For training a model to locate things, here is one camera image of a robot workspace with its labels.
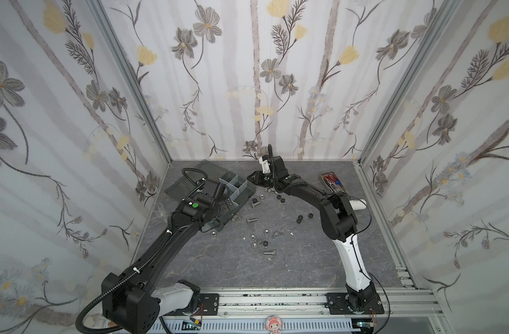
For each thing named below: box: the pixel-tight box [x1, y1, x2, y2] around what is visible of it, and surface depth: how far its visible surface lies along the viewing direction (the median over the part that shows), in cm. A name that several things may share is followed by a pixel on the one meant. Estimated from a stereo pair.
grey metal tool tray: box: [319, 171, 347, 194], surface depth 113 cm
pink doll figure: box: [264, 315, 284, 334], surface depth 69 cm
